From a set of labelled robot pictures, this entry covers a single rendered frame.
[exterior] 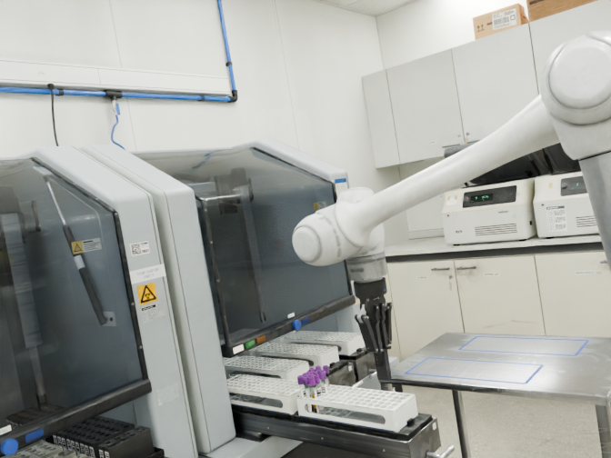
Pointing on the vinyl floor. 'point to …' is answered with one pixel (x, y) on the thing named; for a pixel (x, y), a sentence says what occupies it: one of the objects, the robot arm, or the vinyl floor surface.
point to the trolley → (514, 372)
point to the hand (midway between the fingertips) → (382, 364)
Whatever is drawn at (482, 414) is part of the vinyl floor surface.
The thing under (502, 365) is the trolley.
